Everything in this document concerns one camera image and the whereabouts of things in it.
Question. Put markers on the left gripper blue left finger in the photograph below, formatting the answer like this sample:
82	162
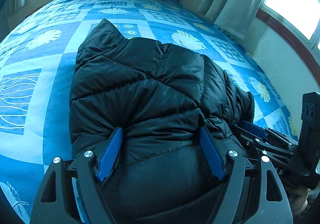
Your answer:
106	153

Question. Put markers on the black quilted puffer jacket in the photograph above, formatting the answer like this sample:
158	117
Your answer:
160	95

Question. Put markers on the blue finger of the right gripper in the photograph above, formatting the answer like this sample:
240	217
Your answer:
254	129

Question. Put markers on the person's right hand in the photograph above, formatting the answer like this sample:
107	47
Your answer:
298	199

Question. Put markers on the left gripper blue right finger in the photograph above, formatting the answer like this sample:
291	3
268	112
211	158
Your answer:
212	154

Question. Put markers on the blue patterned bed sheet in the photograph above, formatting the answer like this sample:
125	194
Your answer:
37	65

